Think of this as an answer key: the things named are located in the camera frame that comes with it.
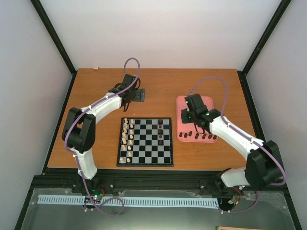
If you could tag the black aluminium frame rail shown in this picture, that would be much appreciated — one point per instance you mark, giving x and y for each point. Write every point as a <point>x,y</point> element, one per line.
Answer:
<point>118,180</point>

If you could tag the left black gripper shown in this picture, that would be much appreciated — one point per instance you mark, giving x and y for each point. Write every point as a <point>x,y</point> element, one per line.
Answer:
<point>138,95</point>

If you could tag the light blue cable duct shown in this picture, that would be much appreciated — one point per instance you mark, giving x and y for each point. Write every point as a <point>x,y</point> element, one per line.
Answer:
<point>129,201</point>

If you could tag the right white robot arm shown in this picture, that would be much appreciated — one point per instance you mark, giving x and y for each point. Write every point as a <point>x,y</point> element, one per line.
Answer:
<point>262,168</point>

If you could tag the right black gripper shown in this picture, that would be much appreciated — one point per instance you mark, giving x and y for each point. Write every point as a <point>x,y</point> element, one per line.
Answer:
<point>184,118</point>

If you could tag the black white chessboard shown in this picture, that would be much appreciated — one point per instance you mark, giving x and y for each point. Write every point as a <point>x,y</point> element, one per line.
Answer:
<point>140,142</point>

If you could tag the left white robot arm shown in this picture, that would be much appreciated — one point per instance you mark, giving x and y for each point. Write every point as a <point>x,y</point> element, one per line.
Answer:
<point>80,125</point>

